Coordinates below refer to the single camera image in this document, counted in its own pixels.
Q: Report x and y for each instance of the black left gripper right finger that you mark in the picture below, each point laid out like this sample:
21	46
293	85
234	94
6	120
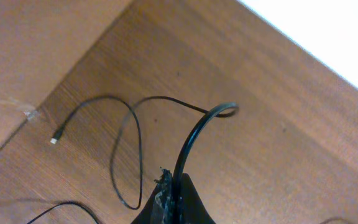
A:
190	208

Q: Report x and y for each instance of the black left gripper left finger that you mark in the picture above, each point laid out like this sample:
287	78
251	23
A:
160	206

